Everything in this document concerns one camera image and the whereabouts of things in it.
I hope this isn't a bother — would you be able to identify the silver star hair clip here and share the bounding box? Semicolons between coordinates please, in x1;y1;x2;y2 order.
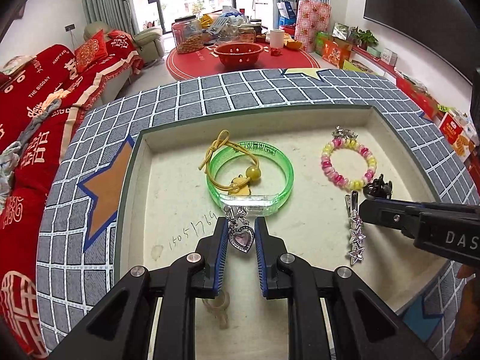
345;190;366;267

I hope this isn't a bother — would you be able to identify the black claw hair clip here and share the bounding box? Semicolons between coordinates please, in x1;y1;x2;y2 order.
363;174;393;199

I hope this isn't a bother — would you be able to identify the gold bow hair clip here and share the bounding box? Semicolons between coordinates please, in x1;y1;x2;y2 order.
202;290;230;330

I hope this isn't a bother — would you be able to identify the pink yellow beaded bracelet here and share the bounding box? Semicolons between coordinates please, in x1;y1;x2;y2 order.
319;136;378;192

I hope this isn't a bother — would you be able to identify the silver heart pendant charm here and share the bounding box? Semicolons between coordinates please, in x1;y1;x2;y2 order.
224;205;255;254

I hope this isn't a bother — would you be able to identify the green translucent bangle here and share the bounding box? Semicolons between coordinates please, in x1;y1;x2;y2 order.
199;138;295;216

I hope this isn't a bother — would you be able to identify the yellow hair tie with bead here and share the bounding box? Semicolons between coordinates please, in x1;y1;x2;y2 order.
197;129;262;198

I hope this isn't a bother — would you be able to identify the person right hand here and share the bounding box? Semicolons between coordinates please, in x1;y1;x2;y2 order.
449;264;479;358

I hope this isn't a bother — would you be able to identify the grey checked table cloth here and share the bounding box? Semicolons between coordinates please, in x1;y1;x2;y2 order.
37;69;479;350

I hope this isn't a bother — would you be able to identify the small silver butterfly clip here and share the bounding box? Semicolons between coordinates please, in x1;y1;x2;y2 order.
332;126;358;140

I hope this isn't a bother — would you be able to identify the shallow green tray box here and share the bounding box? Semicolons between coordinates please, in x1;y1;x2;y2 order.
114;106;446;359

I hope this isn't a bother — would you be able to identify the grey floral blanket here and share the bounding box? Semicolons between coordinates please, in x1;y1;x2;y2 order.
1;95;62;211

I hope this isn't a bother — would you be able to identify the potted green plant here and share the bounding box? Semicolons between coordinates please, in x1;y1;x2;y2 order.
348;27;378;50

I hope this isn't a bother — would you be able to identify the large black television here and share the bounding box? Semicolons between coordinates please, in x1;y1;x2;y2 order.
364;0;479;83

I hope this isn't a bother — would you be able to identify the white mug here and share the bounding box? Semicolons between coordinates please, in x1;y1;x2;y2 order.
269;28;285;49

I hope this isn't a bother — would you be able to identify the round red table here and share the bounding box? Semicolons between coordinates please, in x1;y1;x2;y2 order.
166;42;320;80

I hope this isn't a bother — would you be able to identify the red wedding sofa cover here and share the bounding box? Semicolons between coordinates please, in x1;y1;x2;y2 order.
1;30;143;359

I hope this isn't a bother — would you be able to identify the red plastic colander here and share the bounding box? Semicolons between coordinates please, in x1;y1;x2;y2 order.
215;42;264;70

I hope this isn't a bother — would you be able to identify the red embroidered cushion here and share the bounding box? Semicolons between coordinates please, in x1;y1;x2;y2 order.
75;29;108;73

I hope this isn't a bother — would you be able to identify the beige armchair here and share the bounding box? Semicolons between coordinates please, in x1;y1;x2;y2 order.
83;21;164;64

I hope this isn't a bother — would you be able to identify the clear snack jar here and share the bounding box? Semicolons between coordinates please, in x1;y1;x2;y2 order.
172;16;204;55

